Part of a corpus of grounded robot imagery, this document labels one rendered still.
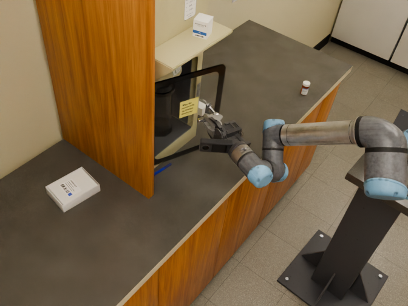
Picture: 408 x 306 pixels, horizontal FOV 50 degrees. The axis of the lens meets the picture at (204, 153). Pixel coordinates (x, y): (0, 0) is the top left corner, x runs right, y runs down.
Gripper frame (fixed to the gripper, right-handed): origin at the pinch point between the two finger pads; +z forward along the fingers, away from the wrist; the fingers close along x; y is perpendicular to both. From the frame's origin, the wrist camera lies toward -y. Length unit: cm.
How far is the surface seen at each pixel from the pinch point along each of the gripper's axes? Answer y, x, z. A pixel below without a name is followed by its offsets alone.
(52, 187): -56, -22, 12
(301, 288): 54, -118, -38
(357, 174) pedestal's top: 58, -26, -35
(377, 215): 66, -45, -48
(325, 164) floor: 134, -120, 30
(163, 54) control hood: -16.6, 31.0, 1.9
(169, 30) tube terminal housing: -10.6, 34.0, 9.4
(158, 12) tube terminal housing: -15.8, 42.3, 7.3
